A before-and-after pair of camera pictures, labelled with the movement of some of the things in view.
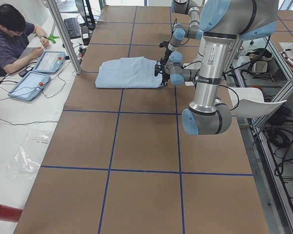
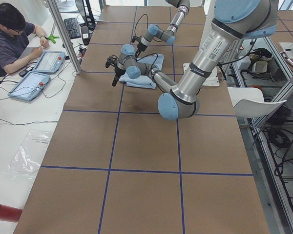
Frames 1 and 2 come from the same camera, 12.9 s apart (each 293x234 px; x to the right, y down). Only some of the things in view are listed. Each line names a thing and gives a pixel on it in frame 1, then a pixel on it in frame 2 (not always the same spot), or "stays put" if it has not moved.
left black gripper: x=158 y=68 → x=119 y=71
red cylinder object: x=1 y=212 stays put
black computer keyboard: x=72 y=28 stays put
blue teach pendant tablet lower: x=30 y=86 stays put
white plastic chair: x=249 y=102 stays put
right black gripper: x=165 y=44 → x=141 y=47
